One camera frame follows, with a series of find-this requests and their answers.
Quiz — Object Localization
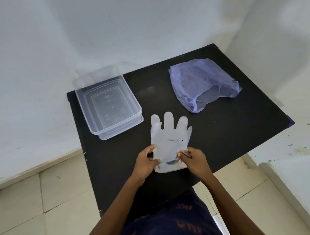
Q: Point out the person's left hand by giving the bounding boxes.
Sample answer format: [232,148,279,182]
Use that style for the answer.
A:
[132,144,162,187]

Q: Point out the person's dark blue printed shirt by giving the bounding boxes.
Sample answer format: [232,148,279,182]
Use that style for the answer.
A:
[121,188,224,235]

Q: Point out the blue disposable hair net cap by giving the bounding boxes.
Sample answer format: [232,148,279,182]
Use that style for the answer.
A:
[168,58,243,114]

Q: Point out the clear plastic rectangular container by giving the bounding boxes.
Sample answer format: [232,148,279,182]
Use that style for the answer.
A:
[75,75,144,141]

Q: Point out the person's right forearm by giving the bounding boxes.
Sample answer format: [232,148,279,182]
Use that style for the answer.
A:
[199,174,265,235]

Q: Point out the person's left forearm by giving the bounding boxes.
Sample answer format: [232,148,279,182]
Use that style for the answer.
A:
[89,176,147,235]

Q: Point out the person's right hand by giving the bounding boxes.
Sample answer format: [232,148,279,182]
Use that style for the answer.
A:
[177,147,214,183]

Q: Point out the clear disposable plastic glove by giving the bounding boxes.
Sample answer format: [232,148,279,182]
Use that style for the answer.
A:
[150,112,193,174]

